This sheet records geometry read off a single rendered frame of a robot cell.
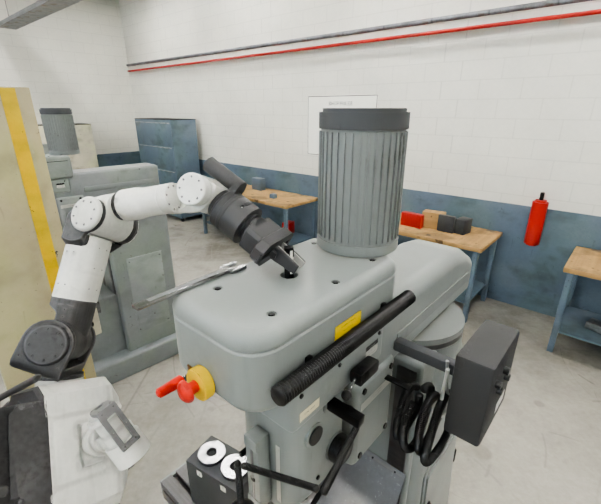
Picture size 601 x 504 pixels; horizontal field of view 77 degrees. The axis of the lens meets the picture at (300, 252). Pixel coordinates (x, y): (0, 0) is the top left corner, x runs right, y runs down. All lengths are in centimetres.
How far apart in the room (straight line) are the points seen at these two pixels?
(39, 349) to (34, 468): 21
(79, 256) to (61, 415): 32
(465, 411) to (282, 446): 40
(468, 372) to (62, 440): 81
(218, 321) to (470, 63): 463
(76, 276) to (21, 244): 140
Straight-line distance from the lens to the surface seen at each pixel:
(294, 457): 93
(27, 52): 992
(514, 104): 485
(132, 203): 90
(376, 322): 80
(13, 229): 231
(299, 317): 64
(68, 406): 93
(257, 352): 61
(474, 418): 96
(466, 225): 461
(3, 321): 244
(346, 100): 575
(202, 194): 78
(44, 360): 92
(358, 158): 82
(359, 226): 85
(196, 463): 144
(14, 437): 89
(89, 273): 95
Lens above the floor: 221
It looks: 21 degrees down
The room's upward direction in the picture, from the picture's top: straight up
